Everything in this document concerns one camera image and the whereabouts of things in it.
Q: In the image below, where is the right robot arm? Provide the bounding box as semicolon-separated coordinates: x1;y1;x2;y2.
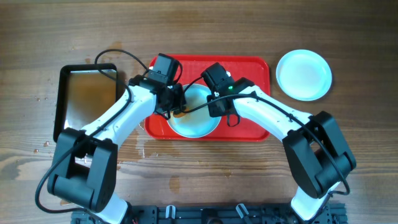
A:
201;63;356;221

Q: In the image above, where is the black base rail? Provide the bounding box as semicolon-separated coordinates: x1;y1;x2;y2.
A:
70;203;348;224

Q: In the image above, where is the left black cable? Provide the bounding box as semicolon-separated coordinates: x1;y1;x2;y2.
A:
34;49;150;214

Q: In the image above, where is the black cable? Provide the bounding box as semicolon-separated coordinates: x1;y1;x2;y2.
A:
34;49;150;214
178;76;351;218

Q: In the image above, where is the red plastic tray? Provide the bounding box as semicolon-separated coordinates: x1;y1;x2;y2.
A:
144;54;271;142

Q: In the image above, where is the orange green sponge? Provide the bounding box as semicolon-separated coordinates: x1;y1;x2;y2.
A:
173;111;187;118

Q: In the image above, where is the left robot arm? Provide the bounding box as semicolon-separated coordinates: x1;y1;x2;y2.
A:
35;54;184;223

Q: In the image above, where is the black metal water pan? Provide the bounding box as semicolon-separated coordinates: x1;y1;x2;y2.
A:
53;63;121;141

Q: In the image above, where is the white plate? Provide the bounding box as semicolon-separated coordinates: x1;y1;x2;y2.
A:
167;84;221;138
275;49;333;101

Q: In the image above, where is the right black cable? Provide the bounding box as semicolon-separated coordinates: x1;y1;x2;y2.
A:
178;76;351;218

